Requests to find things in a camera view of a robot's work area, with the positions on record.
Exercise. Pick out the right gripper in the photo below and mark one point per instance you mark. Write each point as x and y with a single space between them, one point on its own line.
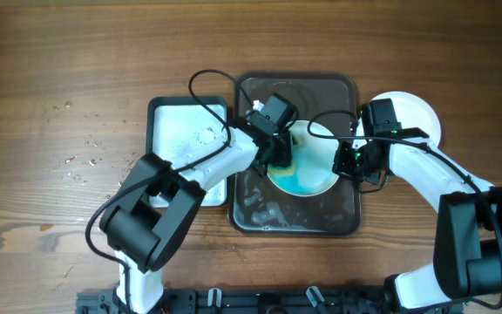
347 162

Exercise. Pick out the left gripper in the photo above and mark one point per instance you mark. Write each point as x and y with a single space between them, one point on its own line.
288 145

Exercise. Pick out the green yellow sponge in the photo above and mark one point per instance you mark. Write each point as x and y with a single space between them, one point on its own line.
291 152

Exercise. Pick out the white stained plate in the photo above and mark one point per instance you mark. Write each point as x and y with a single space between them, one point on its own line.
412 111
310 172

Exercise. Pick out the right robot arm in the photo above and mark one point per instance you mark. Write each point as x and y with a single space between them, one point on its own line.
467 255

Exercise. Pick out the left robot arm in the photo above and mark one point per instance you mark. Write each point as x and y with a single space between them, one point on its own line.
146 221

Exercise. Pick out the small black water tray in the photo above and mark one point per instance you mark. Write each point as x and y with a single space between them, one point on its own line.
179 125

